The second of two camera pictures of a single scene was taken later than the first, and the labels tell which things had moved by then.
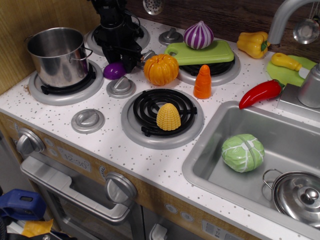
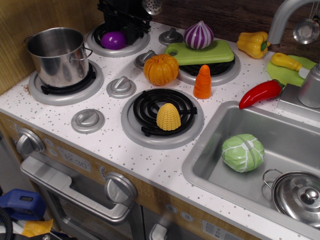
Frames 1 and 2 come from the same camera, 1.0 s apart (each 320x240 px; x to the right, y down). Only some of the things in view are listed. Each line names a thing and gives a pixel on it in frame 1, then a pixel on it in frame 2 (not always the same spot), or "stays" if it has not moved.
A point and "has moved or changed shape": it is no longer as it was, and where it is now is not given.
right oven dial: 119,189 stays
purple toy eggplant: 114,70 has moved or changed shape
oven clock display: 74,159 stays
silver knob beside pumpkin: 144,56 stays
